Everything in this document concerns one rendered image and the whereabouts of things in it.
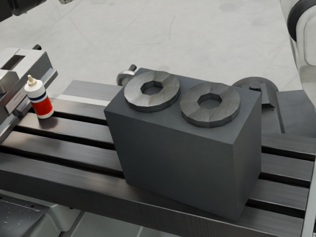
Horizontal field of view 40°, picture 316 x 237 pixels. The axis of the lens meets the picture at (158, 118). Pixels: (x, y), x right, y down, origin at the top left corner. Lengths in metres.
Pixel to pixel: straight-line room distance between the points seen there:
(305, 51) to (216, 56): 1.70
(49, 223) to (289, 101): 0.91
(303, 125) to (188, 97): 0.84
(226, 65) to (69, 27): 1.30
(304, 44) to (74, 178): 0.61
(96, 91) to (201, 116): 0.79
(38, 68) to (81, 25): 2.30
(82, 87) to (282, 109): 0.66
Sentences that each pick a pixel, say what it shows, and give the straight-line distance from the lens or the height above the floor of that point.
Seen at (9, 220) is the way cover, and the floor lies 0.90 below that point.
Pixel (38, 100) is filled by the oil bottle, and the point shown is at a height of 1.01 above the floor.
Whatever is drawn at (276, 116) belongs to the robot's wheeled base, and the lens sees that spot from 1.46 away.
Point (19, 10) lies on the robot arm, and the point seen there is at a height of 1.21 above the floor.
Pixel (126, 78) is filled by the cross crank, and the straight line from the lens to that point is 1.54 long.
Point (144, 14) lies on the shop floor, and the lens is 3.33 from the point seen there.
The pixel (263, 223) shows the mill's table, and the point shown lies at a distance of 0.75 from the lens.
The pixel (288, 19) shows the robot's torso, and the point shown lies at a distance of 1.09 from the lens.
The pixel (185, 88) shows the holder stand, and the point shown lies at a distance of 0.70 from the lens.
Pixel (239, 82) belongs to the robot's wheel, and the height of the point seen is 0.59.
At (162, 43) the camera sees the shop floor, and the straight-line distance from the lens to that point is 2.95.
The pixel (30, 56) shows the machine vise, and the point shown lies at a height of 1.03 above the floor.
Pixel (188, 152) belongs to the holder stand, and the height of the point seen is 1.10.
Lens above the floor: 1.58
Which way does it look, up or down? 42 degrees down
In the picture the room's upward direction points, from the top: 12 degrees counter-clockwise
